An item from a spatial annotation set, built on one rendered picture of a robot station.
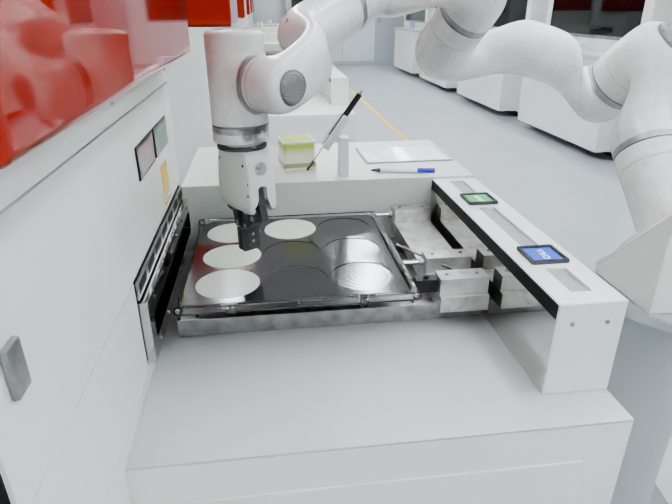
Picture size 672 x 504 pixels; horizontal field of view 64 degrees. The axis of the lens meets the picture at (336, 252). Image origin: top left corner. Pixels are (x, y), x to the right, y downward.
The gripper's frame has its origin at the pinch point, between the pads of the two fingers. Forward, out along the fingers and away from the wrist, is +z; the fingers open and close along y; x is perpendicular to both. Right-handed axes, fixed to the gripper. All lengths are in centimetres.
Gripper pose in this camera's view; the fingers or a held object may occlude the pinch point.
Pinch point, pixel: (248, 236)
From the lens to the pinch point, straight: 90.1
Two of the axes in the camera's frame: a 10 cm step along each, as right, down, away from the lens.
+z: 0.0, 9.1, 4.1
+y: -6.5, -3.1, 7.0
